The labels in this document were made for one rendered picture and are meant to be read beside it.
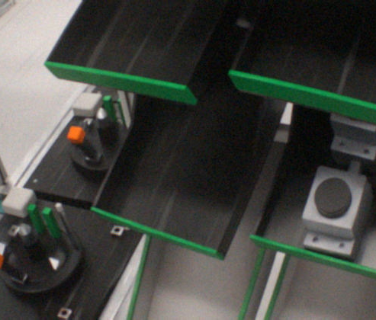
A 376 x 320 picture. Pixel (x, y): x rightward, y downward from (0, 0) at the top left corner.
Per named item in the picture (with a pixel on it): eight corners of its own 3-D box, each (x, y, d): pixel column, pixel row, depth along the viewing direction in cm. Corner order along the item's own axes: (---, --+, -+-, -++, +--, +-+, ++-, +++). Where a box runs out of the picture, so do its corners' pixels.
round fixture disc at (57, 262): (60, 311, 76) (56, 302, 75) (-14, 284, 81) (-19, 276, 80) (101, 239, 86) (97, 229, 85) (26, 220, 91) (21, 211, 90)
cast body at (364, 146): (376, 175, 51) (371, 139, 45) (334, 163, 53) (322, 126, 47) (397, 96, 53) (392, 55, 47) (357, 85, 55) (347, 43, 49)
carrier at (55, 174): (152, 222, 90) (134, 157, 82) (24, 196, 98) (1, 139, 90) (207, 120, 106) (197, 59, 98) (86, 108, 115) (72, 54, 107)
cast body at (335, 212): (353, 264, 48) (345, 241, 42) (307, 254, 50) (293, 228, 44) (379, 174, 50) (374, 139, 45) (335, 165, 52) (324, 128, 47)
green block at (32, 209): (43, 234, 85) (32, 210, 82) (36, 232, 86) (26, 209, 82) (46, 228, 86) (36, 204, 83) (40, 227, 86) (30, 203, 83)
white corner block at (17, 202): (29, 226, 93) (20, 209, 90) (8, 221, 94) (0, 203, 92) (41, 206, 96) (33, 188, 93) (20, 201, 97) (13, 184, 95)
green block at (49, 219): (59, 238, 84) (47, 214, 81) (52, 236, 85) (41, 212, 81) (62, 232, 85) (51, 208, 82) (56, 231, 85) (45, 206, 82)
